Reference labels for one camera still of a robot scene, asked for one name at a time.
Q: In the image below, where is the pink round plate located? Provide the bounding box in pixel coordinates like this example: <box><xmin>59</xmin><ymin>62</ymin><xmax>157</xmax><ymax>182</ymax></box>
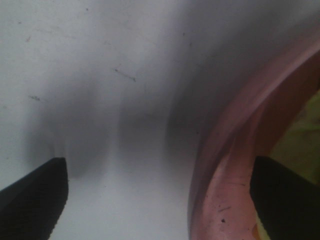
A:
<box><xmin>188</xmin><ymin>32</ymin><xmax>320</xmax><ymax>240</ymax></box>

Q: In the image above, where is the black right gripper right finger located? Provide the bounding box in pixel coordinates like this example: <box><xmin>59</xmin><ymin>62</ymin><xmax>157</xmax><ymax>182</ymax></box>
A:
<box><xmin>249</xmin><ymin>156</ymin><xmax>320</xmax><ymax>240</ymax></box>

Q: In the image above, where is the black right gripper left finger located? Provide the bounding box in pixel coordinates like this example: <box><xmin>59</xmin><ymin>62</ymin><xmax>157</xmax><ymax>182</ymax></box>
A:
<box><xmin>0</xmin><ymin>157</ymin><xmax>69</xmax><ymax>240</ymax></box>

